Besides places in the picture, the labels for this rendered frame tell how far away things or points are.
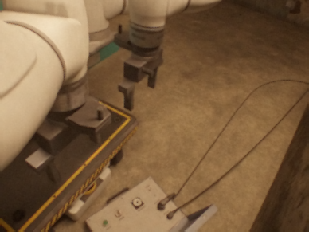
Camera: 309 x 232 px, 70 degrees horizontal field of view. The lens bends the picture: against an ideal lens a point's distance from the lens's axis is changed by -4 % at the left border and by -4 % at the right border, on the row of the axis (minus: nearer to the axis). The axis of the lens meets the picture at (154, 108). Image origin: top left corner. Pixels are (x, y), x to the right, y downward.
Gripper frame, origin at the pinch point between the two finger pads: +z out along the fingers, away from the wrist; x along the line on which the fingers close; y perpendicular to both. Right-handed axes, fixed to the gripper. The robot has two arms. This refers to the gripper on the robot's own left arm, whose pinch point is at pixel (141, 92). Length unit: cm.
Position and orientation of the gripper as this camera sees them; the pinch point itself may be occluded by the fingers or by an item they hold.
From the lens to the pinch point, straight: 70.9
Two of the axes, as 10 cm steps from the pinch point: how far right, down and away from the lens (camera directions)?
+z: -1.1, 7.3, 6.8
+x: 5.0, -5.5, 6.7
